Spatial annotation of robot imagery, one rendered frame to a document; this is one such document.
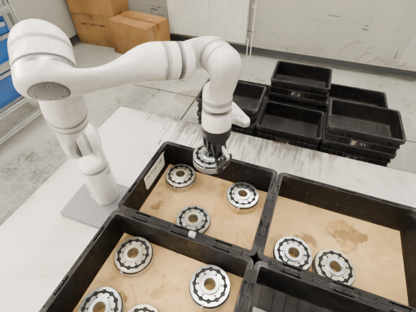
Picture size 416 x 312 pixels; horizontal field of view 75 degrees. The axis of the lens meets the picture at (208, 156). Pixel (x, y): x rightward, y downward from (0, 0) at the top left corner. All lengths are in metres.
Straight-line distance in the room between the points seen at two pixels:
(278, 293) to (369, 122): 1.44
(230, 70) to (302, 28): 3.03
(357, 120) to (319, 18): 1.77
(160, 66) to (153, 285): 0.55
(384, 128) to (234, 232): 1.39
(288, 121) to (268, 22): 1.80
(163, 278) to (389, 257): 0.63
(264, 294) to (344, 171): 0.70
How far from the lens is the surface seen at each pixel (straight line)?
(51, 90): 0.49
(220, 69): 0.55
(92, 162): 0.94
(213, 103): 0.61
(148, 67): 0.51
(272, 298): 0.79
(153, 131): 1.37
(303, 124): 2.01
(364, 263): 0.91
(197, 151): 0.81
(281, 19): 3.55
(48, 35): 0.51
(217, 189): 0.93
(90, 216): 1.08
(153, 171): 0.91
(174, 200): 0.91
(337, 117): 1.96
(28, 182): 2.42
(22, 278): 1.09
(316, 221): 0.93
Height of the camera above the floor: 1.57
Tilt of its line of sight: 45 degrees down
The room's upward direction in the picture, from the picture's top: straight up
